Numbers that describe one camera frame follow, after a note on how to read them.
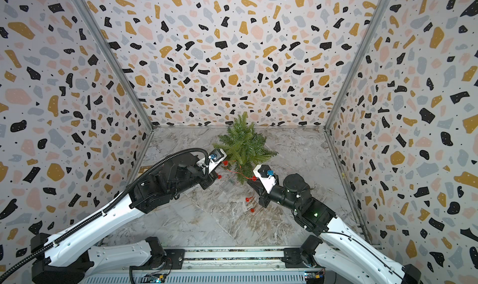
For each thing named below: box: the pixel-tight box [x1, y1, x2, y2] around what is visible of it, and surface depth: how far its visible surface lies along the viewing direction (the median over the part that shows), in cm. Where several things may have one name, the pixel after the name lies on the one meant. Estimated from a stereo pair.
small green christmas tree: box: [212, 112, 279, 184], surface depth 76 cm
